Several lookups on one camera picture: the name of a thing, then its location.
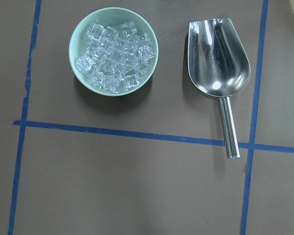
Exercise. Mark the green bowl of ice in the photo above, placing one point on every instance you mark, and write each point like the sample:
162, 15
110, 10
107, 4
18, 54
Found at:
113, 51

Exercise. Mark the steel ice scoop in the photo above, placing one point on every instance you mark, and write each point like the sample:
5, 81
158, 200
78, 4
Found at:
219, 68

